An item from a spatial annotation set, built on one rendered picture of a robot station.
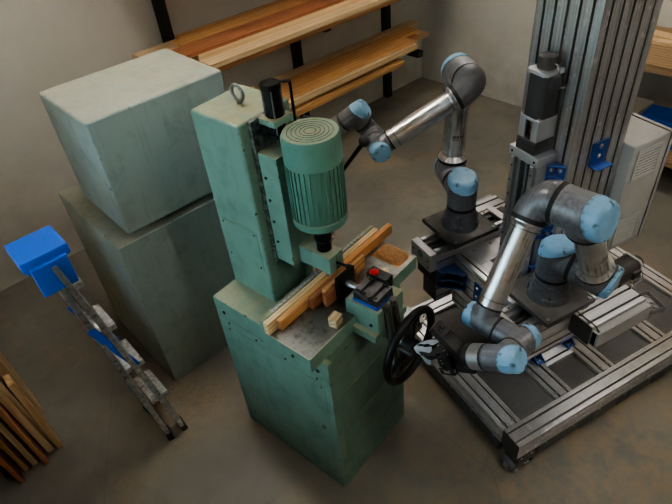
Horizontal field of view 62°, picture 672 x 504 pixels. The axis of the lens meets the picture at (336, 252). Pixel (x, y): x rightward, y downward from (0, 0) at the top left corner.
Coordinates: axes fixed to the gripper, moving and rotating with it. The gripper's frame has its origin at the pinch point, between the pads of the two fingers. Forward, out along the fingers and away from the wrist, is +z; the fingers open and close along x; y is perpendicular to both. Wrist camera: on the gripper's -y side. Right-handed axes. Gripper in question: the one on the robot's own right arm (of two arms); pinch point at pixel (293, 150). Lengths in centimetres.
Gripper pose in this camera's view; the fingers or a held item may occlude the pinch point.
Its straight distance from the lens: 226.1
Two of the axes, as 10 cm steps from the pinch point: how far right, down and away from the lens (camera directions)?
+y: 5.5, 8.3, 1.3
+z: -7.6, 4.2, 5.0
